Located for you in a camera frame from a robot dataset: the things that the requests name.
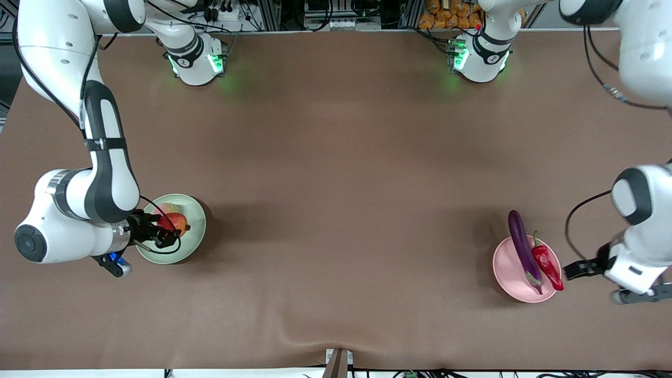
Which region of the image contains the red apple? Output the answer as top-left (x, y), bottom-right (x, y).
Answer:
top-left (156, 212), bottom-right (191, 236)

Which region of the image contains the red chili pepper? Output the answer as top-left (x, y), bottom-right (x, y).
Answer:
top-left (531, 230), bottom-right (565, 292)

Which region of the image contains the purple long eggplant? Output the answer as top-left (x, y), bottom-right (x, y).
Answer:
top-left (507, 210), bottom-right (544, 296)

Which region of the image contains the pale green round plate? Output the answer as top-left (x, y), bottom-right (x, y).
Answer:
top-left (135, 194), bottom-right (207, 265)

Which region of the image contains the pink round plate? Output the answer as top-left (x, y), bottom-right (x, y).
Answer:
top-left (492, 235), bottom-right (561, 304)

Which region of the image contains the brown table mat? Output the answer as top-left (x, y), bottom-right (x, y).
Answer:
top-left (0, 30), bottom-right (672, 371)

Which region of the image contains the white power strip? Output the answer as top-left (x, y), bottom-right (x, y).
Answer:
top-left (204, 2), bottom-right (248, 23)

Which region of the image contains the orange packaged goods pile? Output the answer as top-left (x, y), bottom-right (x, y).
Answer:
top-left (418, 0), bottom-right (485, 30)

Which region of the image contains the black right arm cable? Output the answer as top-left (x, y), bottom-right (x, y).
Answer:
top-left (13, 21), bottom-right (182, 256)

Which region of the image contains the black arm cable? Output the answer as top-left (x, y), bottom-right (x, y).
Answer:
top-left (13, 21), bottom-right (182, 256)
top-left (565, 24), bottom-right (672, 261)

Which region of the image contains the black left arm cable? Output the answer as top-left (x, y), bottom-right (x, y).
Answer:
top-left (565, 24), bottom-right (672, 261)

